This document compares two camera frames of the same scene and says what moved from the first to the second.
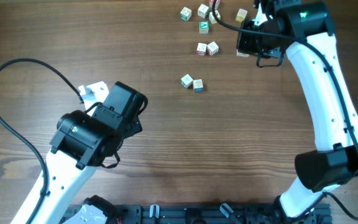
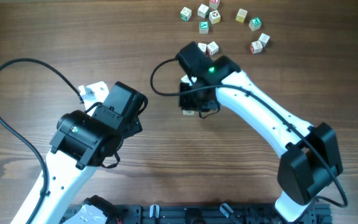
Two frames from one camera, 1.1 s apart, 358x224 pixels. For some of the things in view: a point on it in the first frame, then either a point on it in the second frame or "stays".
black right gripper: (247, 46) -> (188, 101)
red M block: (241, 54) -> (188, 112)
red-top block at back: (217, 4) stays
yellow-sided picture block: (212, 17) stays
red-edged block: (186, 80) stays
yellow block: (241, 15) stays
